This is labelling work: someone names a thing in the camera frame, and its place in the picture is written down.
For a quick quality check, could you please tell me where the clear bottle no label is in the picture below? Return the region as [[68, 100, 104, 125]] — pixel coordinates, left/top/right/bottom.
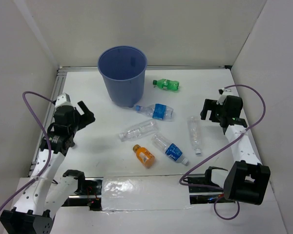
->
[[187, 116, 202, 156]]

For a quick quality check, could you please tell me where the clear bottle dark blue label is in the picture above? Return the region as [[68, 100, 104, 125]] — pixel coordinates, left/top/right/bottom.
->
[[151, 133, 189, 166]]

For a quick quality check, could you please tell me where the clear plastic bottle white cap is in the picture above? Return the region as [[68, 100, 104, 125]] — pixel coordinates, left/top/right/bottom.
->
[[118, 120, 159, 142]]

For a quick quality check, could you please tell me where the orange juice bottle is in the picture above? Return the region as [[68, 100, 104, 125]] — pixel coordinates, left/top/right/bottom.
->
[[133, 144, 155, 168]]

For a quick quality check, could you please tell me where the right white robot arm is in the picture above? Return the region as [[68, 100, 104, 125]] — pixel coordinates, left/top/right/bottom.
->
[[200, 95, 271, 205]]

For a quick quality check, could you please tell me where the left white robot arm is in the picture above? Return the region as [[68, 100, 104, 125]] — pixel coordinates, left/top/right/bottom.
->
[[0, 101, 95, 234]]

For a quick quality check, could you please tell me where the blue plastic bin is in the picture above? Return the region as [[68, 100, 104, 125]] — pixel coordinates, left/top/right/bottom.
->
[[97, 45, 147, 108]]

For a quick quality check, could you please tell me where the green plastic bottle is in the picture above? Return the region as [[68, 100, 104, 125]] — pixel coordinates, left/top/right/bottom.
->
[[152, 79, 179, 91]]

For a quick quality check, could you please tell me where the white taped cover sheet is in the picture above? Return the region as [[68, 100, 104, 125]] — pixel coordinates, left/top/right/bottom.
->
[[101, 175, 191, 211]]

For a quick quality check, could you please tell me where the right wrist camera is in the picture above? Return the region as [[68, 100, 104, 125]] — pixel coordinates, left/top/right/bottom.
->
[[217, 88, 233, 105]]

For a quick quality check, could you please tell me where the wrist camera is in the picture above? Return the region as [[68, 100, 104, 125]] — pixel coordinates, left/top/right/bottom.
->
[[55, 93, 72, 108], [217, 88, 233, 105]]

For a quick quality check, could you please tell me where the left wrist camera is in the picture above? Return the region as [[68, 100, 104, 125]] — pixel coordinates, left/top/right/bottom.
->
[[55, 93, 72, 108]]

